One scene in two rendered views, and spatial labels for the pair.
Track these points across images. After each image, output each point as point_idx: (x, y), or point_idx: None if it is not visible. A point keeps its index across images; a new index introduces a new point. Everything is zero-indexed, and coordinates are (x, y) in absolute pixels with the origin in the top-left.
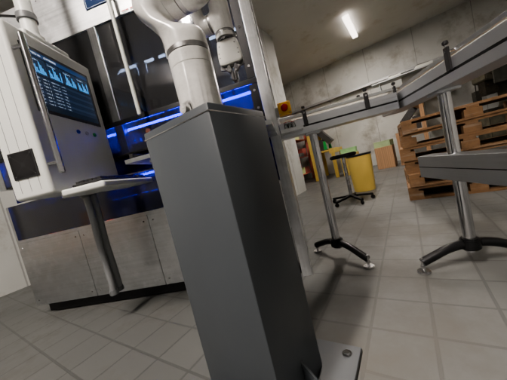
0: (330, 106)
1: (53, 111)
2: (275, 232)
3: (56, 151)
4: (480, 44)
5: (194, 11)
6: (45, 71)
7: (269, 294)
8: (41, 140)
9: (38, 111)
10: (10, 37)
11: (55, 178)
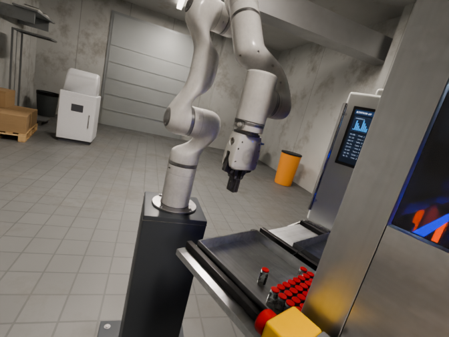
0: None
1: (348, 164)
2: (130, 278)
3: (312, 194)
4: None
5: (182, 134)
6: (367, 128)
7: (127, 287)
8: (321, 183)
9: (333, 162)
10: (349, 105)
11: (313, 210)
